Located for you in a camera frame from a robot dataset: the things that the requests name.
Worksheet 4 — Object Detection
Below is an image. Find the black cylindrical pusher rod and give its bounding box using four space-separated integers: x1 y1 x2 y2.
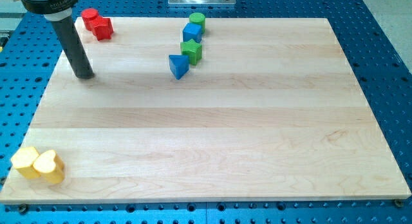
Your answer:
51 16 94 79

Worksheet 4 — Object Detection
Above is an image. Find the red star block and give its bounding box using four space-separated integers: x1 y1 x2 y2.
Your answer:
91 16 114 41

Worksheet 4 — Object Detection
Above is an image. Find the blue cube block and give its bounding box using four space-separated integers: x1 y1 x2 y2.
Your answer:
182 23 202 43

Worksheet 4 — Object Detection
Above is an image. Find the green star block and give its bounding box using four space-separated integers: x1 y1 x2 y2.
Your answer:
180 39 203 66

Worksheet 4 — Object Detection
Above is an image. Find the red cylinder block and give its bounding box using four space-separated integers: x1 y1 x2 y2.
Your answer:
80 8 99 31

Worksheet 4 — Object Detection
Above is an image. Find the blue perforated metal table plate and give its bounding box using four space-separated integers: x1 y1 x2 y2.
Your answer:
1 0 411 223

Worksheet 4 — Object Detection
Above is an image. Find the blue triangle block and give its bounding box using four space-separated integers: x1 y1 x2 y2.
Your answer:
169 55 189 80

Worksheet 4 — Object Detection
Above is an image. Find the yellow heart block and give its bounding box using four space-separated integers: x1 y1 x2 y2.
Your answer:
33 149 65 184

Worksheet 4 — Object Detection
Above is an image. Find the yellow pentagon block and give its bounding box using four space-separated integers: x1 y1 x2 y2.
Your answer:
11 147 41 180

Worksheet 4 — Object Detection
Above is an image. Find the green cylinder block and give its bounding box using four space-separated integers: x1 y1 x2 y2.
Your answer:
189 12 206 33

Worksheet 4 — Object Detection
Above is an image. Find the light wooden board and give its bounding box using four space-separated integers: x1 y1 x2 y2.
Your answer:
1 17 411 204

